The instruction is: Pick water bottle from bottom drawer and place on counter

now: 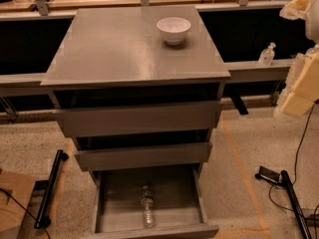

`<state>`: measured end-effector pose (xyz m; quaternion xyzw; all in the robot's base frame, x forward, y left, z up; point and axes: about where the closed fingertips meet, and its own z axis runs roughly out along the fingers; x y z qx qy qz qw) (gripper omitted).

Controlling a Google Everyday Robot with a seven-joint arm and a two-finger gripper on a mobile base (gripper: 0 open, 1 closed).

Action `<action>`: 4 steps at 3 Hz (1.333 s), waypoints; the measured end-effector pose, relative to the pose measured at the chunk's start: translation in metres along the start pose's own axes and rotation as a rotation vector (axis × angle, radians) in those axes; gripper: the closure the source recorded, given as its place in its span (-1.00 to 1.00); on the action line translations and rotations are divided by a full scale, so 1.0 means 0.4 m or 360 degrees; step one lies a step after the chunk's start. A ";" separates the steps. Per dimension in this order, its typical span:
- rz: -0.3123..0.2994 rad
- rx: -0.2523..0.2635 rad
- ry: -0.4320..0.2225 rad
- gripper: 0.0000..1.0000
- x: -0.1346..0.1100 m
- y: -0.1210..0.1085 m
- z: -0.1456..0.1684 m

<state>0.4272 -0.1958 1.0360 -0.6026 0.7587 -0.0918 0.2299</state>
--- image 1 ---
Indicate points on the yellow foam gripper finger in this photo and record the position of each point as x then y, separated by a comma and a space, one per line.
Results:
302, 87
295, 9

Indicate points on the clear plastic water bottle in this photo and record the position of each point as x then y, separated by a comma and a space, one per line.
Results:
147, 203

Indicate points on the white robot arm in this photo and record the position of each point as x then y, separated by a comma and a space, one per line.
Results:
311, 27

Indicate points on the grey top drawer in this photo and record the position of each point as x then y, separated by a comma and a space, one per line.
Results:
138, 119

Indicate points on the grey middle drawer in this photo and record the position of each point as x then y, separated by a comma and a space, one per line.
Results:
146, 156

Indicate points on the grey drawer cabinet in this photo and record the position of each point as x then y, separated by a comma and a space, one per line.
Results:
137, 87

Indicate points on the grey open bottom drawer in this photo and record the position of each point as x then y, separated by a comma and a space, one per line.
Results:
161, 202

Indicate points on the black small device on floor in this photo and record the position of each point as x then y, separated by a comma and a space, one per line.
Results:
268, 175

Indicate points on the white ceramic bowl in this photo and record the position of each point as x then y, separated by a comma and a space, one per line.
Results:
173, 30

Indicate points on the black bar stand right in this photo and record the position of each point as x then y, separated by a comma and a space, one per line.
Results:
288, 185

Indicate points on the black bar stand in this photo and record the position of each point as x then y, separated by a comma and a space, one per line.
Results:
43, 220
288, 185

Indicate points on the black bar stand left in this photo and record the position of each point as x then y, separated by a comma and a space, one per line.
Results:
43, 220

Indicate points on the brown cardboard box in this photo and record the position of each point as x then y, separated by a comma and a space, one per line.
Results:
14, 198

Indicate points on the grey metal rail frame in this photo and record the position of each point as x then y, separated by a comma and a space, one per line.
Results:
255, 70

